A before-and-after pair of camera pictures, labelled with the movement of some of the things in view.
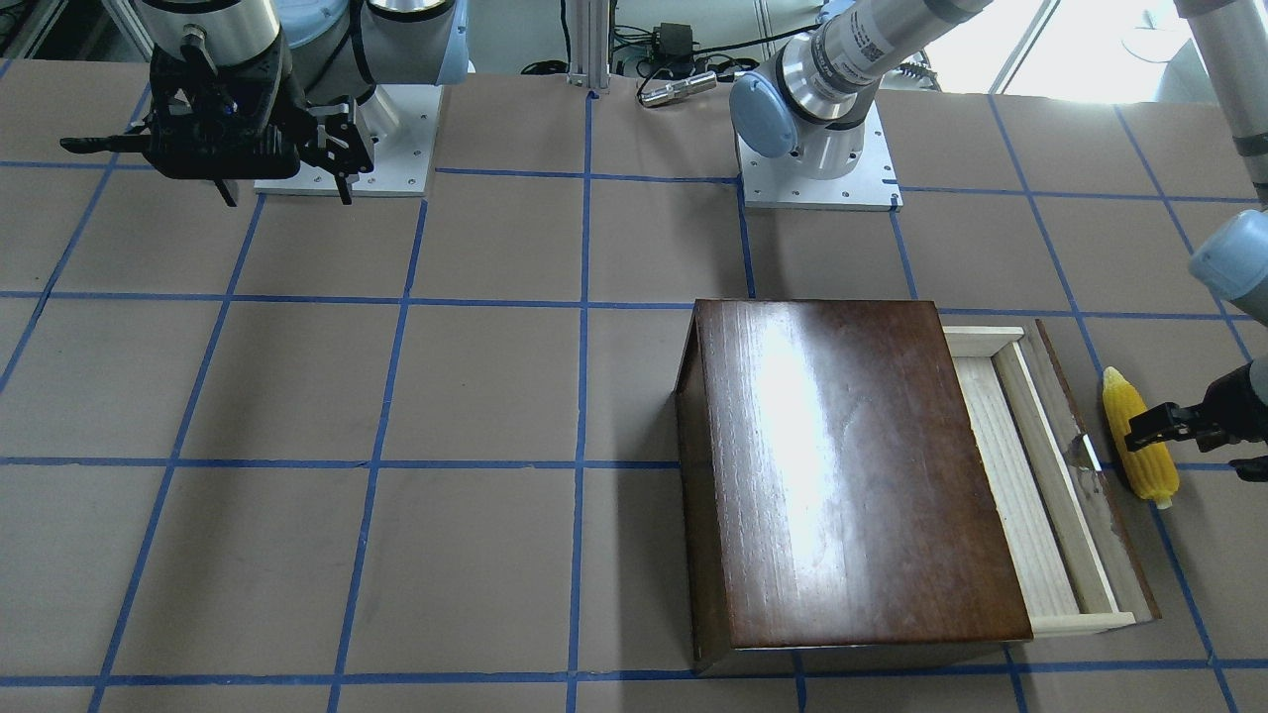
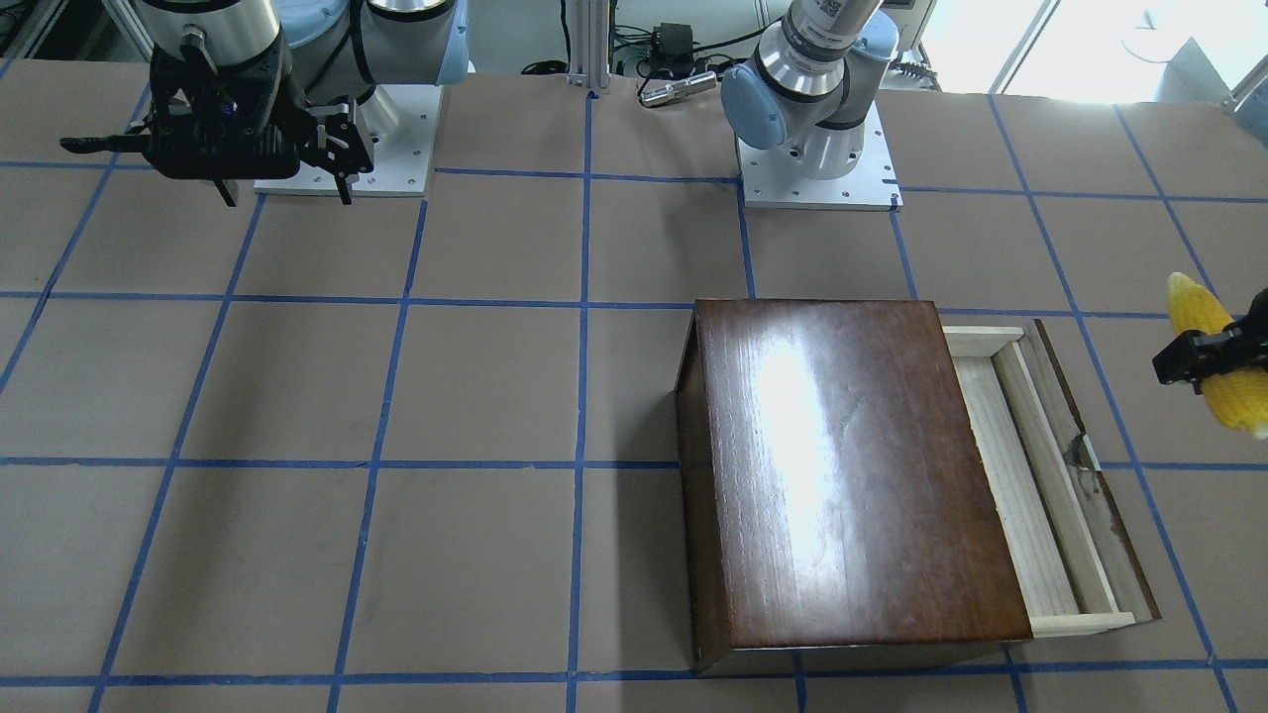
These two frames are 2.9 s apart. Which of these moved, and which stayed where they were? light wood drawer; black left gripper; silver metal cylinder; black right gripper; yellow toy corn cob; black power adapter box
Moved: yellow toy corn cob; black left gripper
Stayed: black power adapter box; light wood drawer; silver metal cylinder; black right gripper
